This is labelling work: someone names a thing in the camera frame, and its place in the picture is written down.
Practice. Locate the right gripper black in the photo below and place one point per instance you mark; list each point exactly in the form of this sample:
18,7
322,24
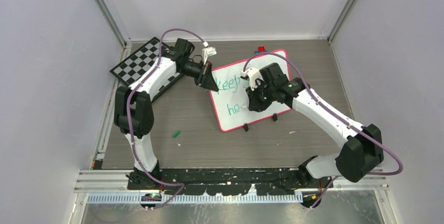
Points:
255,104

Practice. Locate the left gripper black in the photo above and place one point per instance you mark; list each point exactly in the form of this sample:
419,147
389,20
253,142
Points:
209,82

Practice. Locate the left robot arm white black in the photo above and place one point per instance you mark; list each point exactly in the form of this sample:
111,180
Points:
133,105

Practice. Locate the black and white chessboard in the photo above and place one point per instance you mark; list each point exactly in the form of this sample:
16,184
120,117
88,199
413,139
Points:
138,63

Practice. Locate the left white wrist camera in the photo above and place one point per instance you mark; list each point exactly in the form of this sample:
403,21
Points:
208,52

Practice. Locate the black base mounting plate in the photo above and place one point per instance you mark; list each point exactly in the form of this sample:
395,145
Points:
227,181

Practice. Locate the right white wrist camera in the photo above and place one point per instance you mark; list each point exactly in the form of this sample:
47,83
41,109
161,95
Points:
253,76

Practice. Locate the whiteboard with red frame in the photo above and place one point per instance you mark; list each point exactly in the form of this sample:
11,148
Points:
232,95

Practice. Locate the green marker cap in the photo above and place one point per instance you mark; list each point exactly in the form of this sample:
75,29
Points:
176,134

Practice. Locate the blue red toy figure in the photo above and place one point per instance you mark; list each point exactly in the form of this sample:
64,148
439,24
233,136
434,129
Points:
260,49

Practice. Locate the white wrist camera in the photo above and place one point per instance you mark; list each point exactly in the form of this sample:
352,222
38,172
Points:
253,76
208,52

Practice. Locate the left black whiteboard foot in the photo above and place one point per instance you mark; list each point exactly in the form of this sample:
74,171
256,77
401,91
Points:
245,127

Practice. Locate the slotted grey cable duct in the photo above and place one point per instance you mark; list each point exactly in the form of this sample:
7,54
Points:
156,198

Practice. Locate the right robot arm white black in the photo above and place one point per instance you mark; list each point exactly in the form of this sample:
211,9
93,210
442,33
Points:
360,150

